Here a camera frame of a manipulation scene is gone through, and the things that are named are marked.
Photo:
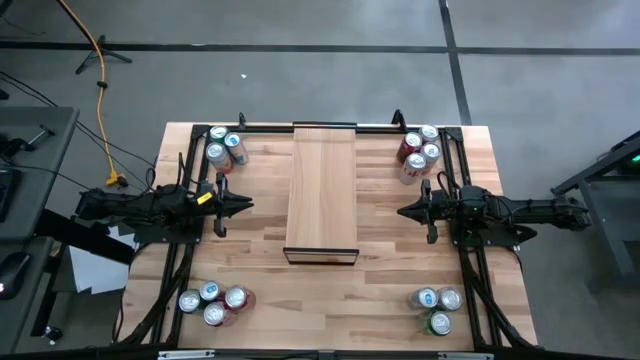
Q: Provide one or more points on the black aluminium table frame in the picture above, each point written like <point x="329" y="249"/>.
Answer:
<point x="265" y="128"/>

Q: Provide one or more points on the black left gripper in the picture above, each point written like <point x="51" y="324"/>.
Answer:
<point x="220" y="220"/>

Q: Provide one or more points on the black caster wheel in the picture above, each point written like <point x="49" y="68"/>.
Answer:
<point x="52" y="333"/>

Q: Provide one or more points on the black clamp tool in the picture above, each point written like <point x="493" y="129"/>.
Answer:
<point x="37" y="136"/>

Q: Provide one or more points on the yellow label tag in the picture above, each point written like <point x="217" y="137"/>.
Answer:
<point x="204" y="198"/>

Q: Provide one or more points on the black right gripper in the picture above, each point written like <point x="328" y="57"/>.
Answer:
<point x="440" y="210"/>

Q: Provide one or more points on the white paper sheets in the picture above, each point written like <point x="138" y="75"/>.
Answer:
<point x="95" y="270"/>

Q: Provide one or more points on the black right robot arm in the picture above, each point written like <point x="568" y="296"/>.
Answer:
<point x="530" y="207"/>

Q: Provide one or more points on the silver metal bracket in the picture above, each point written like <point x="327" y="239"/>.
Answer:
<point x="186" y="355"/>
<point x="465" y="356"/>

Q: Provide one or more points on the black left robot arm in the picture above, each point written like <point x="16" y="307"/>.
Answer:
<point x="150" y="202"/>

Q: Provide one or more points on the black tripod stand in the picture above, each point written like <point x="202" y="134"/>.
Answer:
<point x="117" y="56"/>

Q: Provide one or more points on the black device green light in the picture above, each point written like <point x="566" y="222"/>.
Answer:
<point x="634" y="161"/>

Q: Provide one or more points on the black computer mouse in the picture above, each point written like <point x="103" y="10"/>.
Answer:
<point x="12" y="272"/>

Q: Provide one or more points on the black stand beam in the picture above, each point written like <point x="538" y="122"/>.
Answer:
<point x="85" y="240"/>

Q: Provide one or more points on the wooden shelf black metal frame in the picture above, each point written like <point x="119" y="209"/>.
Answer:
<point x="322" y="200"/>

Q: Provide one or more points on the slim silver can blue tab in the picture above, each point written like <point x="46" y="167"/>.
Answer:
<point x="426" y="297"/>
<point x="210" y="290"/>
<point x="236" y="149"/>

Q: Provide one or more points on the dark grey metal desk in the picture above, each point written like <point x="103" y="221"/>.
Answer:
<point x="606" y="225"/>

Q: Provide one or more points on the black keyboard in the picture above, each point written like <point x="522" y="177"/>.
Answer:
<point x="6" y="195"/>

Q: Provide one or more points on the silver Diet Coke can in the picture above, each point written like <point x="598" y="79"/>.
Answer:
<point x="413" y="167"/>
<point x="449" y="298"/>

